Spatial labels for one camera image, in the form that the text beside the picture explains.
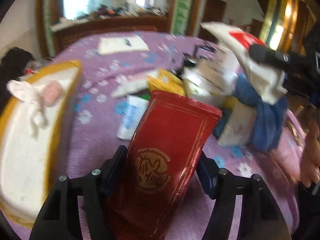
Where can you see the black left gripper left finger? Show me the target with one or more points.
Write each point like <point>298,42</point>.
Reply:
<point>59,216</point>

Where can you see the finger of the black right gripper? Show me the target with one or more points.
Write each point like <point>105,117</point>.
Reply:
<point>288,62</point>

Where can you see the blue knitted towel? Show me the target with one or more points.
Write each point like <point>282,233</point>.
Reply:
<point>269,121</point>

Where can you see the dark red gold-print pouch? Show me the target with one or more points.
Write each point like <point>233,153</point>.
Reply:
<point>160,164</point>

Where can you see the person's right hand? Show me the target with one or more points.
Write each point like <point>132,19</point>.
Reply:
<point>309,165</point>

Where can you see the yellow-rimmed white storage box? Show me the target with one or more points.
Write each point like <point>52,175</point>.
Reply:
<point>30,167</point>

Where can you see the yellow snack packet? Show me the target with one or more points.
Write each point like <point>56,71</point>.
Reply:
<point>166,81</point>

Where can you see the wooden cabinet shelf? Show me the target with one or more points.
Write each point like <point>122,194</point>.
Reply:
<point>66,37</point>

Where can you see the white pink plush toy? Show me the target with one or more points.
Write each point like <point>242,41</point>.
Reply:
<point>36,100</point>

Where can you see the black marker pen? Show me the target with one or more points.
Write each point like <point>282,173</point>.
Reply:
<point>127,42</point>

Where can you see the white blue tissue pack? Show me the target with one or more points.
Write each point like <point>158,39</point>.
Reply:
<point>134,111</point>

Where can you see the white paper notepad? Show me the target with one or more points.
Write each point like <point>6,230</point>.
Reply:
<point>113,45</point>

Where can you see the purple floral tablecloth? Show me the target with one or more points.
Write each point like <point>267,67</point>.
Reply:
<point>97,117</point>

